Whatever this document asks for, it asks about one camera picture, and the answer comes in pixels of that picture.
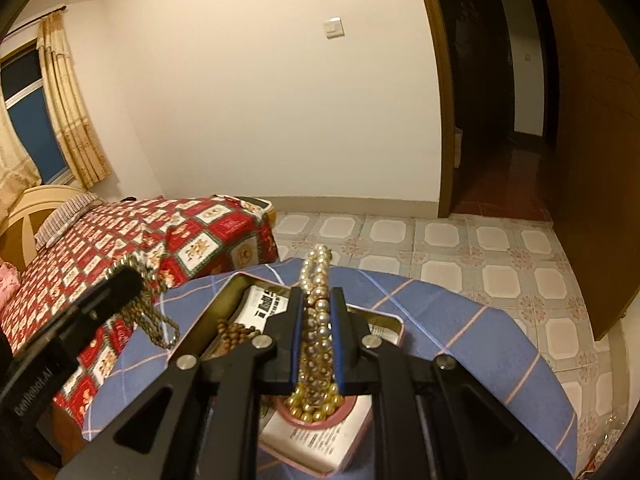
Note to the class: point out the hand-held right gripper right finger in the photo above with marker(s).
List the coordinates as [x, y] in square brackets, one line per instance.
[336, 340]

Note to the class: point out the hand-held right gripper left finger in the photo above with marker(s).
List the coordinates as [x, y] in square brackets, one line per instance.
[298, 340]

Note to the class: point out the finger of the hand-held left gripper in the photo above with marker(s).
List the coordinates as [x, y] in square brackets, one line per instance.
[112, 292]

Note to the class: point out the rectangular metal tin box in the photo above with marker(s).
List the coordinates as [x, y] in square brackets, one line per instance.
[210, 316]

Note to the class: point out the red patterned bed blanket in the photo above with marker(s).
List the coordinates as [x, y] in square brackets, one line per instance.
[100, 240]

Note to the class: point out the striped pillow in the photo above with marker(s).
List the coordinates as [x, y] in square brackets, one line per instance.
[65, 212]

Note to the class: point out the pink pillow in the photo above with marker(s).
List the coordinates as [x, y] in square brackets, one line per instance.
[7, 275]

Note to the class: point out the blue checked tablecloth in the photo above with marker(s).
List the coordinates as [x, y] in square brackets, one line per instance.
[450, 330]

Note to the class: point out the wooden bed headboard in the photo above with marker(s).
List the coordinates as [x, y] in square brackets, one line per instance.
[25, 215]

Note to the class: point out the window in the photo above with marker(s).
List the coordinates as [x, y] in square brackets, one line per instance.
[35, 125]

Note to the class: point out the crinkled clear plastic bag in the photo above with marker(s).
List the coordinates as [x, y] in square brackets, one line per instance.
[605, 440]

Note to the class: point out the brown wooden door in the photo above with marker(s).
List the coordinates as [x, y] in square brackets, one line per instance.
[590, 160]

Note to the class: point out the brown wooden door frame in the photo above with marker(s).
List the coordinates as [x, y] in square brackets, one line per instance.
[440, 85]

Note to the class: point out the white light switch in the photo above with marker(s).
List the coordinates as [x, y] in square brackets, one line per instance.
[333, 28]

